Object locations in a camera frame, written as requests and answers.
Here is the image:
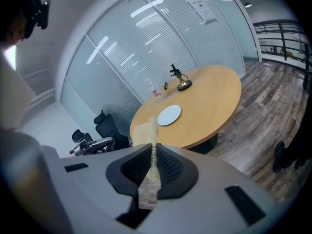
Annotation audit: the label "black and grey office chair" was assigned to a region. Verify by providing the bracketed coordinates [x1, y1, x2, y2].
[69, 129, 115, 156]

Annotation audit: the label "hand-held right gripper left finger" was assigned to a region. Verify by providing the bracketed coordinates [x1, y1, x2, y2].
[41, 142, 155, 234]

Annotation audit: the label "black head-worn camera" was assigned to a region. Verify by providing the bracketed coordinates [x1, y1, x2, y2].
[22, 0, 52, 39]

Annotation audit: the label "beige scrubbing sponge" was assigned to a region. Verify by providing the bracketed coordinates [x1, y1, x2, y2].
[133, 117, 162, 202]

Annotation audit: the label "person's white shirt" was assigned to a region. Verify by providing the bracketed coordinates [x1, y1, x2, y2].
[0, 44, 36, 133]

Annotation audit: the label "white paper notices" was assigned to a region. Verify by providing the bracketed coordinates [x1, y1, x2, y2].
[187, 0, 217, 24]

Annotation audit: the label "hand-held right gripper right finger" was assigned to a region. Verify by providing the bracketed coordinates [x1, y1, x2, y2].
[135, 142, 292, 234]

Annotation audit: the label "black office chair with headrest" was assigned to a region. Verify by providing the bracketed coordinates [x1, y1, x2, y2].
[94, 110, 130, 151]

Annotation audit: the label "white round plate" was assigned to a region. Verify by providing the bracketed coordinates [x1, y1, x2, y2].
[157, 104, 182, 127]

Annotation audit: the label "black table pedestal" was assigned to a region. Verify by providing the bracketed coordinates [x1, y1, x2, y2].
[189, 132, 220, 156]

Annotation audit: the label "brass base desk stand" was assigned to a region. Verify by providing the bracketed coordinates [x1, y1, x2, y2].
[168, 62, 193, 92]

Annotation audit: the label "black metal railing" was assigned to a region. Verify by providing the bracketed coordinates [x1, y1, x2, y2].
[253, 19, 312, 71]

